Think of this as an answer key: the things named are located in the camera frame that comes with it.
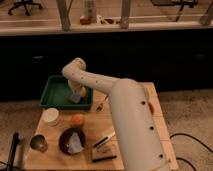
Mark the blue sponge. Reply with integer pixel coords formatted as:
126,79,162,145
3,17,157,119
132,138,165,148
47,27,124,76
70,93,81,103

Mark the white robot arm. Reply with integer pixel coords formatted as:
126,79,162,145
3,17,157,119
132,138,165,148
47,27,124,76
62,58,171,171

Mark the green plastic tray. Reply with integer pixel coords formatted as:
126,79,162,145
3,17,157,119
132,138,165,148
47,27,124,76
40,75,93,110

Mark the orange fruit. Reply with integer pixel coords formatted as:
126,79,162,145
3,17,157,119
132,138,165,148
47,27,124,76
71,113,85,127

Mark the white cup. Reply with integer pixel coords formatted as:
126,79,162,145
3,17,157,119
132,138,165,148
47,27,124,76
42,108,60,126

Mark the dark brown bowl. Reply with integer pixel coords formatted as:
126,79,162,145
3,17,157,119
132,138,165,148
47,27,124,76
59,128,86,155

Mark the crumpled white cloth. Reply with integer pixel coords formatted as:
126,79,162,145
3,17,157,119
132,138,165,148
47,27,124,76
68,133,83,154

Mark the metal cup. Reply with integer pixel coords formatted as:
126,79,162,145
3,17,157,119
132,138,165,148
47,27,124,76
30,135,48,152

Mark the red and white bottle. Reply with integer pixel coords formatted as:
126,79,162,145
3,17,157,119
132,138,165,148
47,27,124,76
80,0,97,25

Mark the orange bowl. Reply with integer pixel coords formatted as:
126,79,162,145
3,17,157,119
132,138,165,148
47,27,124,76
148,102,154,115

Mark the black pole stand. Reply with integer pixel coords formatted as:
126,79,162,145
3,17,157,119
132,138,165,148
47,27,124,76
6,132,20,171

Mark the black office chair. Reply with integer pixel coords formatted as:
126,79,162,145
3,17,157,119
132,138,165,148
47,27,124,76
8,0,43,16

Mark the white handled spatula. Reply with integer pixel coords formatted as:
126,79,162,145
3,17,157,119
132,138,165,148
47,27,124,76
93,132,115,148

